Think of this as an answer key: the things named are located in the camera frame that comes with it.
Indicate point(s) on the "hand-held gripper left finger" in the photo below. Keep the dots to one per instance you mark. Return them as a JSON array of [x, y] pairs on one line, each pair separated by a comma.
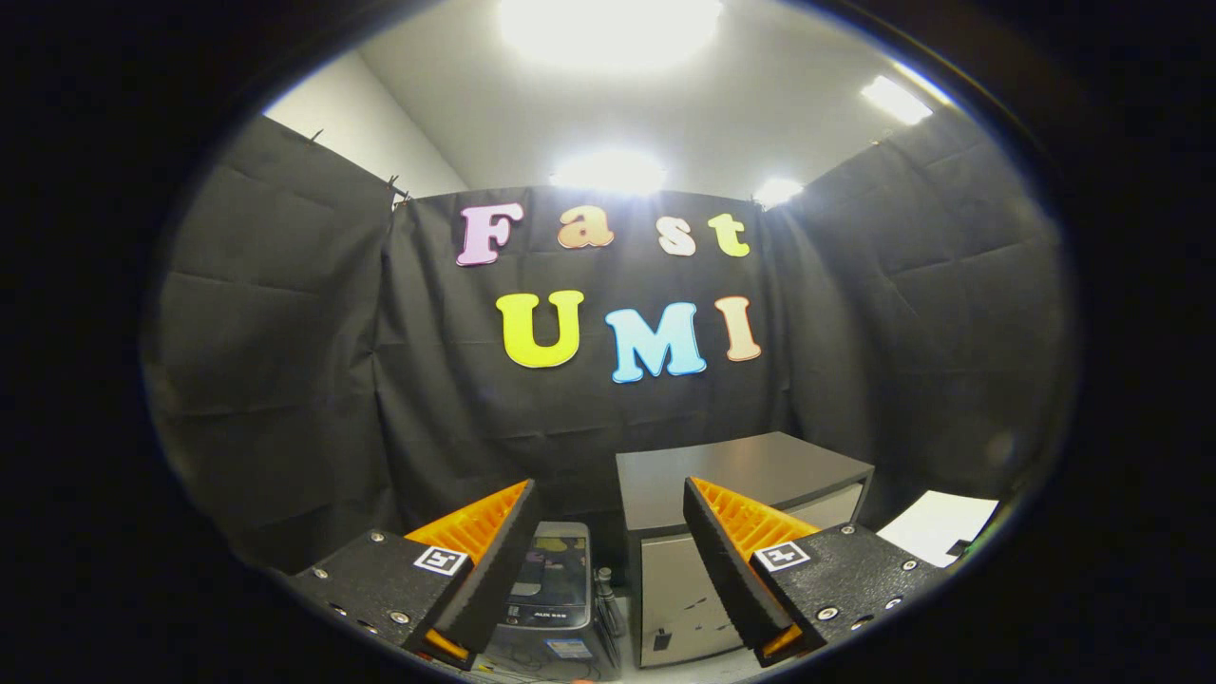
[[494, 565]]

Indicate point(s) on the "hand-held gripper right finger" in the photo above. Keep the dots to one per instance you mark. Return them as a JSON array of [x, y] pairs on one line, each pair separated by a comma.
[[727, 560]]

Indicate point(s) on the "beige cabinet with dark top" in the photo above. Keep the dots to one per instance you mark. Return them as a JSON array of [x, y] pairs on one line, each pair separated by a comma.
[[722, 475]]

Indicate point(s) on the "black backdrop cloth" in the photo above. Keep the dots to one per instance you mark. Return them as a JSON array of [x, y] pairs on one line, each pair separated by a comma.
[[285, 332]]

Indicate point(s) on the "small ceiling light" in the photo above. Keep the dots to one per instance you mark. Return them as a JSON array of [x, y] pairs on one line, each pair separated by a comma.
[[779, 191]]

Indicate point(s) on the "round ceiling light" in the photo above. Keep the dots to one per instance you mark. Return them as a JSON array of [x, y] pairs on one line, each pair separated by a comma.
[[608, 173]]

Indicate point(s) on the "rectangular ceiling light panel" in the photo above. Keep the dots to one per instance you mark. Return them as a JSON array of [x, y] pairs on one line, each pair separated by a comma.
[[896, 100]]

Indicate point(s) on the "large ceiling light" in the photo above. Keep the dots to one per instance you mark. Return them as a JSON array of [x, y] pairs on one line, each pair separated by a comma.
[[608, 28]]

